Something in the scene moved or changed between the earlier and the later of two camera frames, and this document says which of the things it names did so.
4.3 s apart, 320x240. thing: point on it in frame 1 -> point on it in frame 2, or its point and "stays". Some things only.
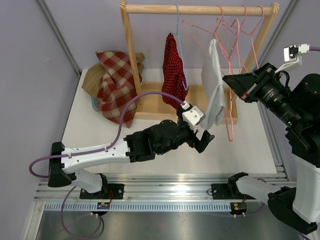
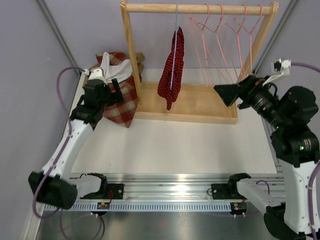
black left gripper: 194,141 -> 115,97
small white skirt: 214,102 -> 120,71
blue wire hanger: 176,33 -> 177,20
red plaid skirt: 117,88 stays
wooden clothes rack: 147,100 stays
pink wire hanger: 225,38 -> 205,23
